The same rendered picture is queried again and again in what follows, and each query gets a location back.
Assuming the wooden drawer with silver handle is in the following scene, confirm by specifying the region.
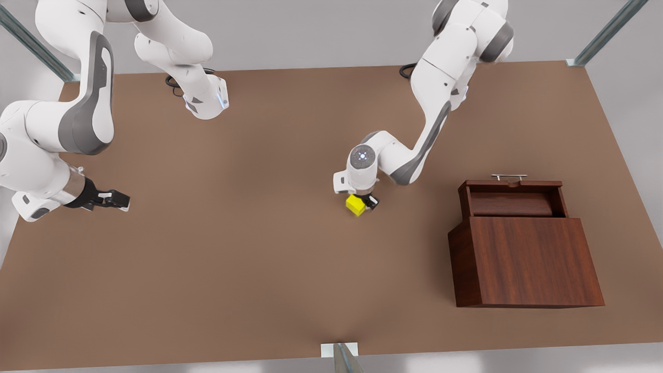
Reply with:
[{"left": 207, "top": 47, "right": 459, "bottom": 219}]
[{"left": 458, "top": 174, "right": 569, "bottom": 219}]

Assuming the yellow square block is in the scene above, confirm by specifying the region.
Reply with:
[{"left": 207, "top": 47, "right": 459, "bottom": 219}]
[{"left": 345, "top": 194, "right": 367, "bottom": 217}]

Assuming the silver frame post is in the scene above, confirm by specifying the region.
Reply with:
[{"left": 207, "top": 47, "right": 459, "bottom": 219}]
[
  {"left": 320, "top": 342, "right": 364, "bottom": 373},
  {"left": 0, "top": 4, "right": 81, "bottom": 84},
  {"left": 565, "top": 0, "right": 651, "bottom": 67}
]

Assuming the dark wooden drawer cabinet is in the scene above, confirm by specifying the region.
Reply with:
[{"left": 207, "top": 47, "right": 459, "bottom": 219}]
[{"left": 448, "top": 180, "right": 606, "bottom": 309}]

